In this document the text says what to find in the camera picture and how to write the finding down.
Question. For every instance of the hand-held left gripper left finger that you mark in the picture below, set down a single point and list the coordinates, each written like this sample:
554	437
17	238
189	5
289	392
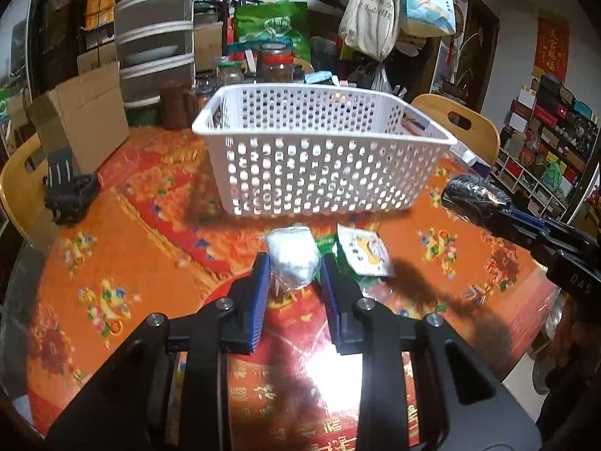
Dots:
261	298

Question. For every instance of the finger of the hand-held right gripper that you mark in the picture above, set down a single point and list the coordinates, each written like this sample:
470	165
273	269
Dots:
514	237
526	220

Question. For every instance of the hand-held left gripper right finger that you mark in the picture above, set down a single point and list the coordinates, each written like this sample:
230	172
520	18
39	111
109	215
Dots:
330	298

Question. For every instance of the white soft packet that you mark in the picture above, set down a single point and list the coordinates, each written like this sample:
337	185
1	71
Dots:
292	258

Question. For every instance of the black shiny packet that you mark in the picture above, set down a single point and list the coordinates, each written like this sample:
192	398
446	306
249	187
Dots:
472	195

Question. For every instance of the white perforated plastic basket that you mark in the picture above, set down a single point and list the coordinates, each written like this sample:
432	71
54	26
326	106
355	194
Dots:
319	150

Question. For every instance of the green and white snack packet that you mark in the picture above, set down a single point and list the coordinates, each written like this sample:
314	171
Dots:
364	251

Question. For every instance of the cluttered storage shelf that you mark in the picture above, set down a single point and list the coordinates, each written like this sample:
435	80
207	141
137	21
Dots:
547	145

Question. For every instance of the metal basin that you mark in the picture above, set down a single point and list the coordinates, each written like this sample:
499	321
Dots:
547	361

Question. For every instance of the red printed tablecloth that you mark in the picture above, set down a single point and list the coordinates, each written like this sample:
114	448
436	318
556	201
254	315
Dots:
155	263

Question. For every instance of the wooden chair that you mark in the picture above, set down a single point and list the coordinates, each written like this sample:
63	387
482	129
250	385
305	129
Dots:
462	124
21	183

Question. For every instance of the clear plastic bag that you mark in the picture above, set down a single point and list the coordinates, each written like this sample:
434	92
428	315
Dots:
382	80

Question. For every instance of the brown ceramic jar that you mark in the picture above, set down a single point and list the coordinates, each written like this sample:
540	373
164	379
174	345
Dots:
176	108

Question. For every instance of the black clamp tool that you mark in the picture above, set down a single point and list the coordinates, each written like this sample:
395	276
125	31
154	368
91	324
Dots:
70	197

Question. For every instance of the small green-lid glass jar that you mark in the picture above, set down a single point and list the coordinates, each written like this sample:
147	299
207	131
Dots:
229	71

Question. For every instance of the large glass jar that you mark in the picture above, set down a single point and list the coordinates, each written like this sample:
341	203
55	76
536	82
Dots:
277	63

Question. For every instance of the open cardboard box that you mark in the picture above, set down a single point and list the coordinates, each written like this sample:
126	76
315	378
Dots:
84	120

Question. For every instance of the beige canvas tote bag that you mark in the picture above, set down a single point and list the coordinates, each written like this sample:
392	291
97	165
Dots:
371	14

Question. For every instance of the green plastic bag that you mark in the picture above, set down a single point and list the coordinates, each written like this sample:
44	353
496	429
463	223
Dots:
274	26

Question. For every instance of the striped grey storage cabinet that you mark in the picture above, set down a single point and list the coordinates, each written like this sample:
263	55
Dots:
155	33

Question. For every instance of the red wall poster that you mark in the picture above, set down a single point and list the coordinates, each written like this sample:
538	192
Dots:
550	49

